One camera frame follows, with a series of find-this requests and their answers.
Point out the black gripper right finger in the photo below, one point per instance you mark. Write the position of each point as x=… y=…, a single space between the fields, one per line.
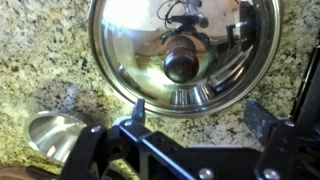
x=290 y=153

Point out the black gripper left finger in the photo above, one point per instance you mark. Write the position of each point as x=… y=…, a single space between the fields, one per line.
x=149 y=154

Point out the steel lid with wooden knob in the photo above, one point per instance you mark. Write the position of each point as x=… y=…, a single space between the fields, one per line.
x=184 y=58

